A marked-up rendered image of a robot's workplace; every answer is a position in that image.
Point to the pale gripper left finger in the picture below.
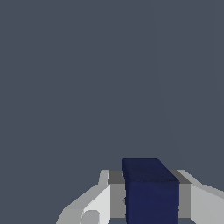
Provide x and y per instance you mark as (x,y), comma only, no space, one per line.
(99,201)

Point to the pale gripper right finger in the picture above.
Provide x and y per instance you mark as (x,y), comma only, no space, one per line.
(201,201)

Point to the dark blue block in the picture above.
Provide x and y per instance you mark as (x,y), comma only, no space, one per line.
(151,198)

